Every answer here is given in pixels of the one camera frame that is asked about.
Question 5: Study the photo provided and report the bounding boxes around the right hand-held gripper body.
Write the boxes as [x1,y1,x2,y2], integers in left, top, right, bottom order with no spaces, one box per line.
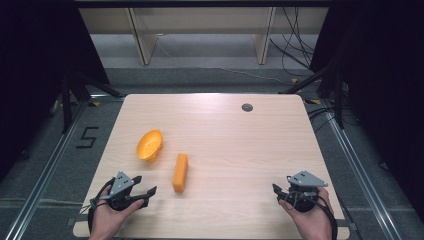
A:
[282,170,329,214]

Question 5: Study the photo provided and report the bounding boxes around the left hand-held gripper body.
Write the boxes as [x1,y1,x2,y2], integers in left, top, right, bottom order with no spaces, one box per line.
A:
[107,170,148,212]

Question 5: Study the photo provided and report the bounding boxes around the orange plastic bowl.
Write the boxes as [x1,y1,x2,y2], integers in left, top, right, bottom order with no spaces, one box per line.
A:
[135,129,164,164]

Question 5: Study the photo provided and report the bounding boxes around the orange rectangular block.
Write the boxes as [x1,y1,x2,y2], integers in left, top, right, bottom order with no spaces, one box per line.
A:
[171,152,190,194]

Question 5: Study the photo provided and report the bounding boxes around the person's left hand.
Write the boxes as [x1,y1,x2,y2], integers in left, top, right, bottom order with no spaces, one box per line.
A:
[88,184,146,240]

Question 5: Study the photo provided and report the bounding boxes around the person's right hand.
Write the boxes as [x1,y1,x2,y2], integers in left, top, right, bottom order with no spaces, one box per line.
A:
[278,186,335,240]

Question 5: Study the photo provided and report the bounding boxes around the black tape floor numeral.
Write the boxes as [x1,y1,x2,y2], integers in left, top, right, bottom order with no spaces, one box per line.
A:
[75,126,100,150]

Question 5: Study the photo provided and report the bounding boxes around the black metal stand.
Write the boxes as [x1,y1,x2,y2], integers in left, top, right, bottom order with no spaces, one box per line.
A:
[59,69,125,135]
[278,59,347,130]

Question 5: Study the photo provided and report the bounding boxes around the black curtain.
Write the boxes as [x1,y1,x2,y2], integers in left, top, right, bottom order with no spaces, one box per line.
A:
[309,0,424,221]
[0,0,110,181]

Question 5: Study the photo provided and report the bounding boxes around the light wooden shelf unit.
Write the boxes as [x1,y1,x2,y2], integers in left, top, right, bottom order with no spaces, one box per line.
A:
[78,6,330,66]

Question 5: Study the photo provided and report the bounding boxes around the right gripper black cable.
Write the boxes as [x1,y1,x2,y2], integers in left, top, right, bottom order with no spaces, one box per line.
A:
[311,194,339,240]

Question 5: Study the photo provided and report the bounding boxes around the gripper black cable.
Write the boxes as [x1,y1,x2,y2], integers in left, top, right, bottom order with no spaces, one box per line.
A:
[311,194,339,240]
[79,177,116,236]

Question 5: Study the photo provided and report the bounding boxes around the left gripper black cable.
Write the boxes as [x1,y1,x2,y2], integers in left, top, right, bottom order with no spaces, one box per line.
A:
[79,177,116,236]

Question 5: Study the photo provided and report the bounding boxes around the aluminium floor rail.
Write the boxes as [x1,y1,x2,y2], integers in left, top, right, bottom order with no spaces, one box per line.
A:
[323,108,398,240]
[3,99,88,240]

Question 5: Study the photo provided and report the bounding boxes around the black floor cables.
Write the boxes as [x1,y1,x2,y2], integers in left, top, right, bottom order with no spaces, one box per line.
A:
[307,105,337,133]

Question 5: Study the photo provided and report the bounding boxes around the thin white floor cable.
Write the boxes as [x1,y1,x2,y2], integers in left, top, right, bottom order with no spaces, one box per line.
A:
[155,34,292,85]

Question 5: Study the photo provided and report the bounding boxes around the bundle of black hanging cables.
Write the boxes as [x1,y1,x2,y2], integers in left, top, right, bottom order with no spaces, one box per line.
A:
[268,6,316,80]

